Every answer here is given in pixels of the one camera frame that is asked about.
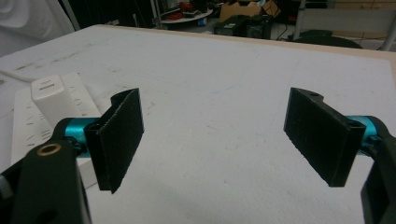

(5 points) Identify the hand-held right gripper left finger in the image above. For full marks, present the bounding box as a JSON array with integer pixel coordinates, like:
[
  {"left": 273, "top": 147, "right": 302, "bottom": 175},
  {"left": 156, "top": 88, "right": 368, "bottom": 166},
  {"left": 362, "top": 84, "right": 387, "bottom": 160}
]
[{"left": 64, "top": 88, "right": 145, "bottom": 194}]

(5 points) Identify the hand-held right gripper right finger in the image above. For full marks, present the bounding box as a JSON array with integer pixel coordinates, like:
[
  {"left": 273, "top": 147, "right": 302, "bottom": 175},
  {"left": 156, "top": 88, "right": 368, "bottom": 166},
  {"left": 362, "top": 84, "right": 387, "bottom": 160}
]
[{"left": 283, "top": 87, "right": 383, "bottom": 188}]

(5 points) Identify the white charger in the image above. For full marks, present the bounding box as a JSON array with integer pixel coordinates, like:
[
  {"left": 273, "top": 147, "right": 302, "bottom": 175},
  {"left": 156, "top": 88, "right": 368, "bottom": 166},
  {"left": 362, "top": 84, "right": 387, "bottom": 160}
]
[{"left": 30, "top": 74, "right": 78, "bottom": 129}]

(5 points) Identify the white power strip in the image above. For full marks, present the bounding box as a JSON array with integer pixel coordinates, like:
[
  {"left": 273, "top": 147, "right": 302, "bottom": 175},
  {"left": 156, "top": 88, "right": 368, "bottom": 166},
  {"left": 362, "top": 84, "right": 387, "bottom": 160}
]
[{"left": 10, "top": 72, "right": 103, "bottom": 189}]

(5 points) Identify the black round stool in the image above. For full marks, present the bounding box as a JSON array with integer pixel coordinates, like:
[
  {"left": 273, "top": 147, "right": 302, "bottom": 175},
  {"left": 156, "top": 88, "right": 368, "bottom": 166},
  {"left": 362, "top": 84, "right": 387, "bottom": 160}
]
[{"left": 287, "top": 29, "right": 364, "bottom": 50}]

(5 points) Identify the black computer tower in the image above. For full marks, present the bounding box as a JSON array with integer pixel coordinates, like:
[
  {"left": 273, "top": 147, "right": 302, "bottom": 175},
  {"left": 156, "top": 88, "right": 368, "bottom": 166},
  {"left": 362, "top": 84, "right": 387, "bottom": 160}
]
[
  {"left": 212, "top": 15, "right": 248, "bottom": 37},
  {"left": 245, "top": 14, "right": 276, "bottom": 40}
]

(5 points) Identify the round white table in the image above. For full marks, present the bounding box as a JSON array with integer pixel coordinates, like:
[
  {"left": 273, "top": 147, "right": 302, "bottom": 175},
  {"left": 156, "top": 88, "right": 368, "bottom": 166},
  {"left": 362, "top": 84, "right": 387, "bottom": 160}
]
[{"left": 161, "top": 1, "right": 215, "bottom": 25}]

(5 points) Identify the white cloth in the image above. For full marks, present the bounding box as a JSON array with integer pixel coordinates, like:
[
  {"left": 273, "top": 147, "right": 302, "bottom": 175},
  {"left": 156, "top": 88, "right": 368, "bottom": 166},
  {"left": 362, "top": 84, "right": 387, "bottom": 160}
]
[{"left": 0, "top": 0, "right": 76, "bottom": 59}]

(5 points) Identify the cardboard box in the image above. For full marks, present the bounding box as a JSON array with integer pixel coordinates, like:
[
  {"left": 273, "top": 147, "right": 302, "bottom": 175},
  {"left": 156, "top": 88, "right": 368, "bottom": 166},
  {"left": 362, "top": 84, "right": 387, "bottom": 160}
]
[{"left": 219, "top": 0, "right": 282, "bottom": 23}]

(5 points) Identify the white power strip cable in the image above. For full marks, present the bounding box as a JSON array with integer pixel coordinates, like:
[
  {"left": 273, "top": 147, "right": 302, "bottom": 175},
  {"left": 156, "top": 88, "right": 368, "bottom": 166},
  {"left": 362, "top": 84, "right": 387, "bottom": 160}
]
[{"left": 0, "top": 68, "right": 34, "bottom": 85}]

